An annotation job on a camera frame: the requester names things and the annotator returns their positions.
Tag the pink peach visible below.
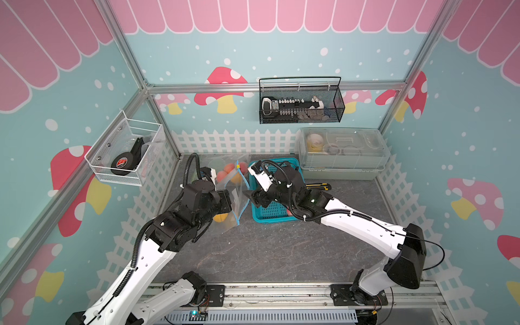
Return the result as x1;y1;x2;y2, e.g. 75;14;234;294
217;171;228;182
223;163;236;174

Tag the blue stick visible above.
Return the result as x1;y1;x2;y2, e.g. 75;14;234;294
214;185;250;234

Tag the yellow peach with leaf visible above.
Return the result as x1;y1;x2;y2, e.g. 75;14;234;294
213;213;228;223

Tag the clear green zip-top bag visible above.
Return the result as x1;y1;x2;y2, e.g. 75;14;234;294
200;153;250;189

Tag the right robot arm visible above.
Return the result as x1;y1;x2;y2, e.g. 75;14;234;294
246;160;429;306

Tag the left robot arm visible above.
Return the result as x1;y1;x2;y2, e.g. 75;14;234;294
66;153;232;324

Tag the teal plastic basket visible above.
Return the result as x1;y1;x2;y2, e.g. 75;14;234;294
251;157;305;223

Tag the yellow black utility knife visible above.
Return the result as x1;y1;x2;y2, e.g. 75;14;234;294
306;183;332;191

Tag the clear plastic storage box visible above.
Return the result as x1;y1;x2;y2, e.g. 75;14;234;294
297;127;390;181

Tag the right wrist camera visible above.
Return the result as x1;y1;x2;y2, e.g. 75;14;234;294
248;161;273;192

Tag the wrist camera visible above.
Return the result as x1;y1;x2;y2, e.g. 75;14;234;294
248;161;273;192
200;167;217;185

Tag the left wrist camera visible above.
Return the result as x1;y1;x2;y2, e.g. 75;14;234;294
200;167;217;185

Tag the white wire wall basket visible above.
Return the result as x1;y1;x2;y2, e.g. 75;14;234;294
85;111;166;186

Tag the black wire wall basket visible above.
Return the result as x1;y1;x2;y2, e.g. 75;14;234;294
258;76;345;124

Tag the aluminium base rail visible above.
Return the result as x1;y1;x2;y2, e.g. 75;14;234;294
105;279;452;325

